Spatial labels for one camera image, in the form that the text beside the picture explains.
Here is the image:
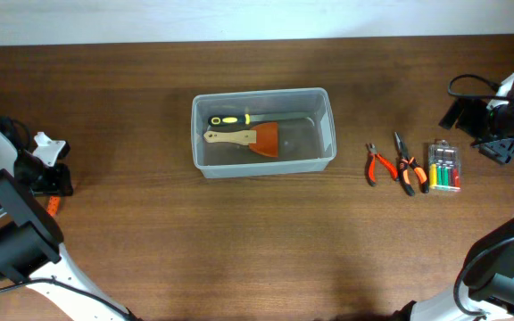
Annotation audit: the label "file with black-yellow handle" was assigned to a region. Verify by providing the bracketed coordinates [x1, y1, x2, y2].
[208, 112, 311, 127]

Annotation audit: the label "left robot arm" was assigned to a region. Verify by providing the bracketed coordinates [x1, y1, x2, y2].
[0, 116, 135, 320]

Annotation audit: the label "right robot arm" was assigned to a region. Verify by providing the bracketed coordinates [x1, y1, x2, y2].
[392, 73, 514, 321]

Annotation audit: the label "clear case coloured screwdrivers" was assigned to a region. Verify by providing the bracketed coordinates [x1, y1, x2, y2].
[427, 140, 461, 193]

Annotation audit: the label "small red-handled cutters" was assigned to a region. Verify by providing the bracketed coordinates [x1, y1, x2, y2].
[366, 143, 399, 186]

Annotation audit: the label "black cable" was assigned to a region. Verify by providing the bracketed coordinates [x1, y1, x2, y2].
[0, 146, 140, 321]
[446, 73, 514, 117]

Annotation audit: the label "left black cable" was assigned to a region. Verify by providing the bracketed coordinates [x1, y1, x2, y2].
[0, 146, 140, 321]

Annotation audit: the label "right black cable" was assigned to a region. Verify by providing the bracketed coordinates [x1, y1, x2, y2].
[446, 73, 514, 117]

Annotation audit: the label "orange perforated bit holder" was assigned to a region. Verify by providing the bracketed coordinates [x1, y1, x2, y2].
[46, 196, 61, 218]

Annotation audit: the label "orange-black long-nose pliers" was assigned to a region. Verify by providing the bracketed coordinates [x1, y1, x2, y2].
[394, 132, 429, 196]

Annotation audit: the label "orange scraper wooden handle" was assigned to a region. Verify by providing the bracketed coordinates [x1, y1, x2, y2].
[203, 122, 279, 158]

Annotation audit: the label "clear plastic container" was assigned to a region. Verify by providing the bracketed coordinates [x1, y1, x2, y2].
[191, 87, 336, 178]

